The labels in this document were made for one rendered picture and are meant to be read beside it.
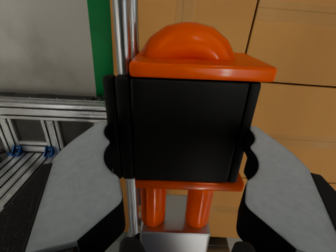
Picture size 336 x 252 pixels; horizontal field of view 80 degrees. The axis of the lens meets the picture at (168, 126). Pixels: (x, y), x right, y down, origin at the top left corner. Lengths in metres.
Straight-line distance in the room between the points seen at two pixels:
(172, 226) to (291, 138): 0.72
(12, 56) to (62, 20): 0.37
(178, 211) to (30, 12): 1.29
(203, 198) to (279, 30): 0.60
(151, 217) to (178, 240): 0.03
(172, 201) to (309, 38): 0.64
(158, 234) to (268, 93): 0.63
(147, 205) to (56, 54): 1.23
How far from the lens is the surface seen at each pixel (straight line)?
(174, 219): 0.20
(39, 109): 1.24
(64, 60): 1.34
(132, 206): 0.17
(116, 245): 1.20
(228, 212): 1.05
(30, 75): 1.46
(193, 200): 0.18
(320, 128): 0.90
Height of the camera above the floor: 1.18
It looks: 62 degrees down
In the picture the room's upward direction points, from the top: 179 degrees counter-clockwise
